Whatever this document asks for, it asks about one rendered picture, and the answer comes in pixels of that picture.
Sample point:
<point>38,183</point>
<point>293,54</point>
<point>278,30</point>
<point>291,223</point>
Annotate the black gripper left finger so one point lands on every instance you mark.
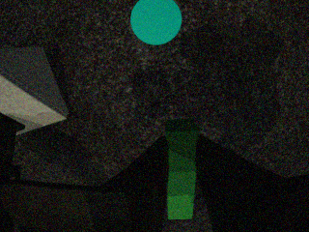
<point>132,201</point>

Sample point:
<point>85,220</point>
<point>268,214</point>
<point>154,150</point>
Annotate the green rectangular post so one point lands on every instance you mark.
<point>182,135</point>

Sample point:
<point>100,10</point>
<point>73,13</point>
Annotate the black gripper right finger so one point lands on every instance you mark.
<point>244,197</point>

